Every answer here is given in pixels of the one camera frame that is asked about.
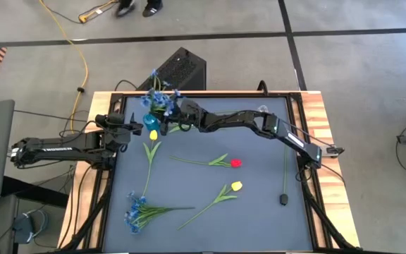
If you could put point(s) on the grey connector box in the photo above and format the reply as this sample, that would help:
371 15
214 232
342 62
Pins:
333 151

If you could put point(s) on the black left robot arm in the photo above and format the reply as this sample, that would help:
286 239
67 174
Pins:
58 149

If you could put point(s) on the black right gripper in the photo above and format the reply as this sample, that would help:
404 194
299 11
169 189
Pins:
192 111

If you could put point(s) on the blue glass vase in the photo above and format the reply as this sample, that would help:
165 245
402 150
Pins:
151 123

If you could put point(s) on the yellow artificial tulip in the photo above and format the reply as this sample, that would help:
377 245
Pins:
236 186
153 134

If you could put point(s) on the blue artificial flower bunch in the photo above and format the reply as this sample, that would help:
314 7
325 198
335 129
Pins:
143 213
159 98

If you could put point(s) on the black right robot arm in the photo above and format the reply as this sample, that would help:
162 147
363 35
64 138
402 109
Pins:
294 139

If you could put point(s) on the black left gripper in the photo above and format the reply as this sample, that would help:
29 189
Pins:
115 127

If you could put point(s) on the grey-blue table mat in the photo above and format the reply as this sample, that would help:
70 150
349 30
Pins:
224 218

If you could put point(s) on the person's foot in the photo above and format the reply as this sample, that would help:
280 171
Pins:
152 7
125 7

